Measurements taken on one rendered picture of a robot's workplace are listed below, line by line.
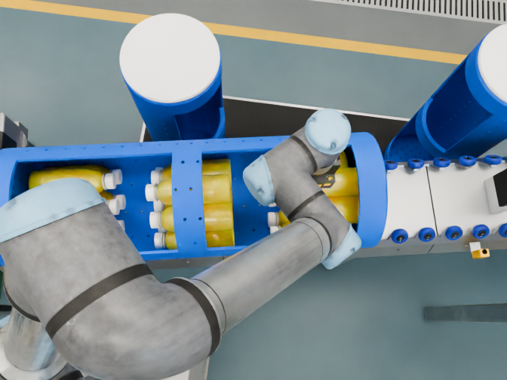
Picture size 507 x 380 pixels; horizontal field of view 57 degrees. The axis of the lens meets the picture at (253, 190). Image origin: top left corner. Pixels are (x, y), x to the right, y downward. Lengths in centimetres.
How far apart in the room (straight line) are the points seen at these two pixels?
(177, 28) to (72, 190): 96
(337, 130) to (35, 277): 50
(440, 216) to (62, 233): 113
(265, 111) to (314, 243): 162
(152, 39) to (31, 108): 133
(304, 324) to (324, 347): 13
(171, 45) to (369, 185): 69
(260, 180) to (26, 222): 38
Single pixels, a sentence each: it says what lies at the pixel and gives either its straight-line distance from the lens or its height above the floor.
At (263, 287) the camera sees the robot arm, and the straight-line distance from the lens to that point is 59.
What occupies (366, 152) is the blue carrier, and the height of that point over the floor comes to 122.
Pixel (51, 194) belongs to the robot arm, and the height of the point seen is 175.
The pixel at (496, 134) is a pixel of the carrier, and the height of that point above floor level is 85.
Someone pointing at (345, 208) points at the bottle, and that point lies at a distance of 112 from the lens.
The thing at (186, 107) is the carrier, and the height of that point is 99.
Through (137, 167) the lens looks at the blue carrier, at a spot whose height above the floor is 102.
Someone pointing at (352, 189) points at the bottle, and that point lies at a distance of 111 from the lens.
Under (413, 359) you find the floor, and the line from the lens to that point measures 236.
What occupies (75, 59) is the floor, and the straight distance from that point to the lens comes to 268.
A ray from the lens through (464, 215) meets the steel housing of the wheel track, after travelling 146.
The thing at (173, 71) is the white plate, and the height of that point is 104.
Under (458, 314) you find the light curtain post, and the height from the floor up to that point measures 34.
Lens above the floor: 221
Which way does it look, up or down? 75 degrees down
